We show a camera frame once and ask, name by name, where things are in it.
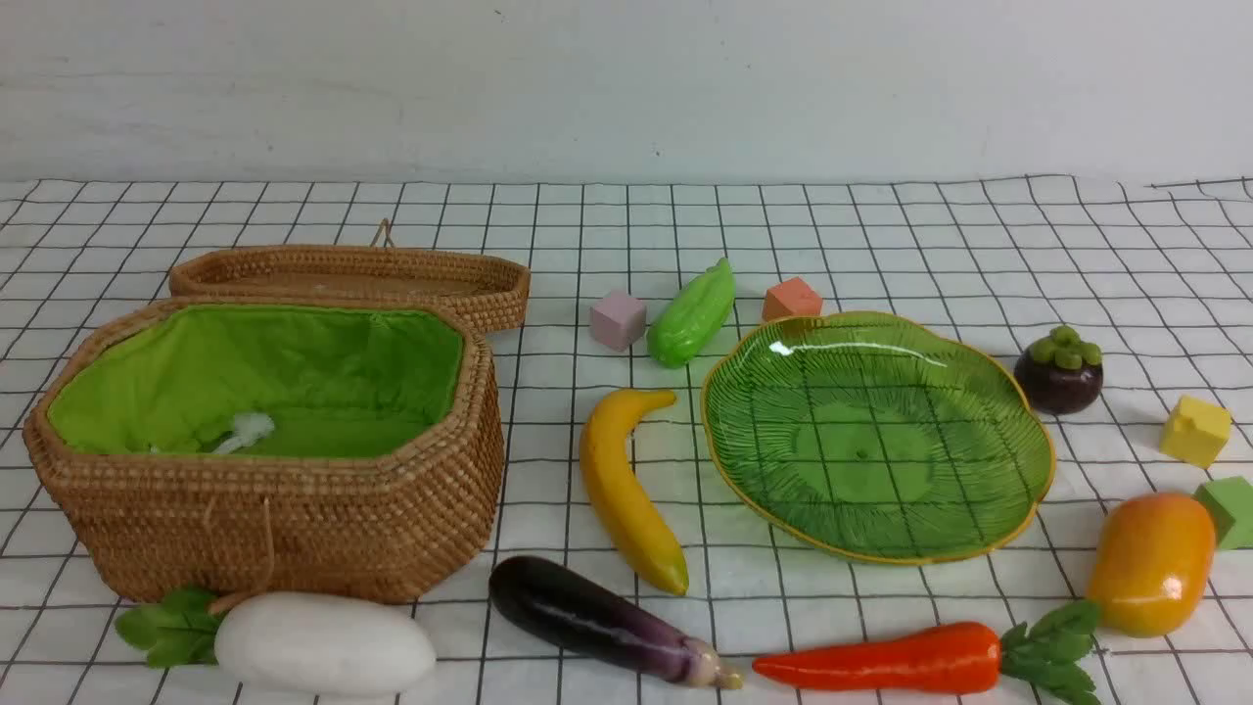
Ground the dark purple mangosteen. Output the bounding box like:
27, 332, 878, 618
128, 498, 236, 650
1014, 326, 1104, 414

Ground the yellow foam cube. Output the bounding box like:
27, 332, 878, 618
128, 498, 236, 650
1158, 396, 1233, 470

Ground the green foam cube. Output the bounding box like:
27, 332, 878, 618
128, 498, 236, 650
1193, 476, 1252, 550

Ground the orange yellow mango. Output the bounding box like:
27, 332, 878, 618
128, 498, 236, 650
1085, 493, 1215, 637

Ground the purple eggplant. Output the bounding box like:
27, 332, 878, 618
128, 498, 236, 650
487, 556, 744, 690

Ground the green leaf glass plate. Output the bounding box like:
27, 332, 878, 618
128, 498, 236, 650
700, 311, 1056, 565

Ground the woven rattan basket green lining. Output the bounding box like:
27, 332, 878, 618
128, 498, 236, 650
23, 296, 505, 605

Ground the yellow banana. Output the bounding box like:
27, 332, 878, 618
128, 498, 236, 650
579, 388, 689, 596

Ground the pink foam cube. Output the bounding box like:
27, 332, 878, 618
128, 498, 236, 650
589, 291, 647, 352

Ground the orange foam cube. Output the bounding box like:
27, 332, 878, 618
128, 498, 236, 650
761, 277, 824, 322

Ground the green bitter gourd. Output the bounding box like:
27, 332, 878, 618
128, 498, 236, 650
647, 258, 736, 367

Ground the white radish with leaves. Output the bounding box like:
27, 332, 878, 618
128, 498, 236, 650
114, 587, 436, 697

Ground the woven rattan basket lid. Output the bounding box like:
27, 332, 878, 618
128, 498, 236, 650
169, 219, 530, 333

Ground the orange carrot with leaves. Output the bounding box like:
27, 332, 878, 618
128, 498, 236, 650
752, 599, 1101, 704

